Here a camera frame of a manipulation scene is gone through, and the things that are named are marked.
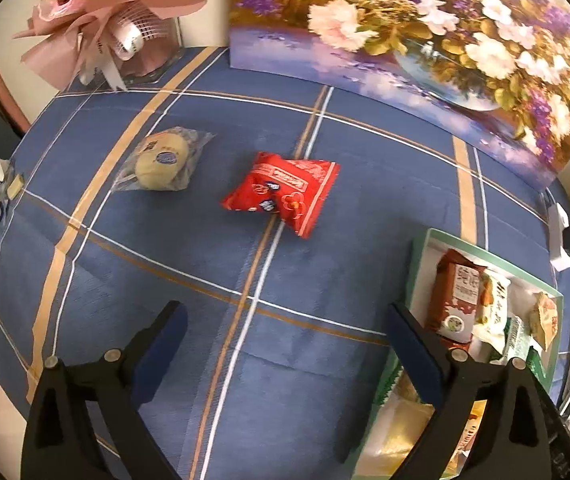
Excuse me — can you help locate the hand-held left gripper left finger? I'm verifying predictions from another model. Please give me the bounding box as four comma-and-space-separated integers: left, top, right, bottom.
21, 300, 189, 480

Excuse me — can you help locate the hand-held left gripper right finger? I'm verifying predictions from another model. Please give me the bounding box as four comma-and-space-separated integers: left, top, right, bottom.
387, 301, 552, 480

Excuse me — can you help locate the red brown snack packet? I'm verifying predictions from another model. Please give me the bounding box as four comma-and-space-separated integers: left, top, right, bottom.
424, 248, 488, 344

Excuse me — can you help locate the yellow cake snack packet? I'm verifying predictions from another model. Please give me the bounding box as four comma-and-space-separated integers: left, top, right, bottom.
362, 372, 470, 480

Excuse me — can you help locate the green cardboard box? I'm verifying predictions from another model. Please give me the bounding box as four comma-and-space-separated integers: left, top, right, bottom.
354, 227, 566, 480

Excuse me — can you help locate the white peanut snack packet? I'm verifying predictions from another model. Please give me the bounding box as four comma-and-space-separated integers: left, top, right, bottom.
474, 269, 512, 356

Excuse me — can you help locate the green white cookie packet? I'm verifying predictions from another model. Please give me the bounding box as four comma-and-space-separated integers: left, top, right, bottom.
489, 315, 534, 367

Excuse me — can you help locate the orange biscuit packet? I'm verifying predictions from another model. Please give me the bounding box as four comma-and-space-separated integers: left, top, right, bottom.
529, 291, 560, 352

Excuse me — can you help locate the bright red snack packet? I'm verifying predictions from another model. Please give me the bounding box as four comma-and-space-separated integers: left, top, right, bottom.
221, 151, 341, 240

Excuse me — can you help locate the blue plaid tablecloth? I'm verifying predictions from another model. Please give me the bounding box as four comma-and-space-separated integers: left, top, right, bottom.
0, 45, 570, 480

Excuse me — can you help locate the clear bun packet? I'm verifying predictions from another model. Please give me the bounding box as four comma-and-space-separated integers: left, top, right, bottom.
114, 126, 216, 194

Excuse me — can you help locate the white charger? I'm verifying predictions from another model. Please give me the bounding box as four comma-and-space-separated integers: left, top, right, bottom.
546, 202, 570, 272

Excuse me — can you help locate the clear glass vase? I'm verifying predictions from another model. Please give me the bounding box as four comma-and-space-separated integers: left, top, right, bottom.
114, 15, 186, 89

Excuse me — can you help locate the floral painting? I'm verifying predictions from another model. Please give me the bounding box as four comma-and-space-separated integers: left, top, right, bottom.
227, 0, 570, 188

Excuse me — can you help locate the pink wrapped bouquet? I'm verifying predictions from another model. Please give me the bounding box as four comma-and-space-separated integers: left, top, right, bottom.
12, 0, 209, 93

